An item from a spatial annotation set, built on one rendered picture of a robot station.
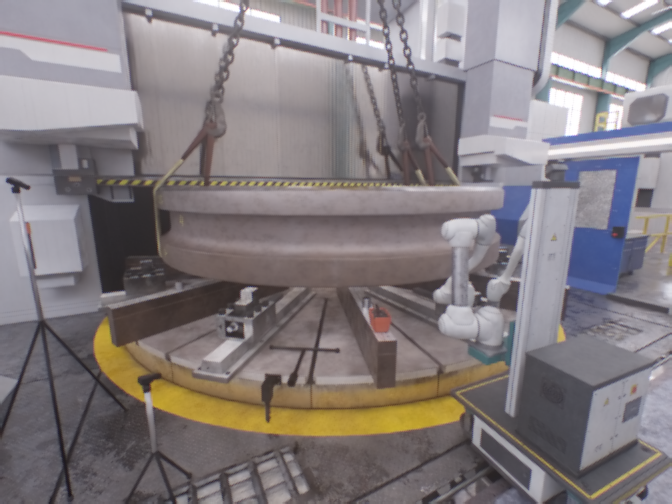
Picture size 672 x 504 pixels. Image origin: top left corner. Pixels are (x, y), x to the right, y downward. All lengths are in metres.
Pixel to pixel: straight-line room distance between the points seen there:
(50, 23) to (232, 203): 2.21
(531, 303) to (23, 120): 3.92
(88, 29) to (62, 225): 2.31
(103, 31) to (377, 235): 3.20
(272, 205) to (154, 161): 2.83
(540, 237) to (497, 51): 5.04
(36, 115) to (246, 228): 1.84
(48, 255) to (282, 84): 4.10
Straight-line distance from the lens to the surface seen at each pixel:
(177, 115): 5.48
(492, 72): 6.72
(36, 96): 3.66
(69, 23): 4.22
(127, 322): 3.56
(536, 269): 2.15
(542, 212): 2.09
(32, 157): 4.64
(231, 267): 3.19
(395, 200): 2.89
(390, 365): 2.42
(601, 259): 7.07
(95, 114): 3.57
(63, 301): 5.81
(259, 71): 5.87
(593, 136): 7.02
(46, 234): 5.25
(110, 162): 4.50
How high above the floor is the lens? 1.73
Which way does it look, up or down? 11 degrees down
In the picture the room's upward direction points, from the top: straight up
